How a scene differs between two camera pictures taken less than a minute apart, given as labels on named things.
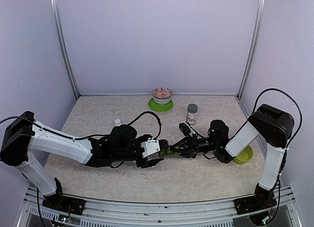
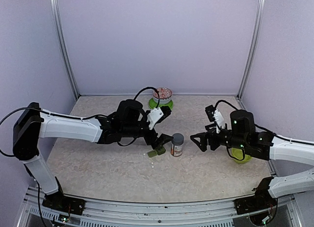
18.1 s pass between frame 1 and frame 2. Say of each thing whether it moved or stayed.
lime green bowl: stayed
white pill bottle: moved
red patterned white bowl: stayed
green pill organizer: moved
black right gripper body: moved
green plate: stayed
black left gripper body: moved
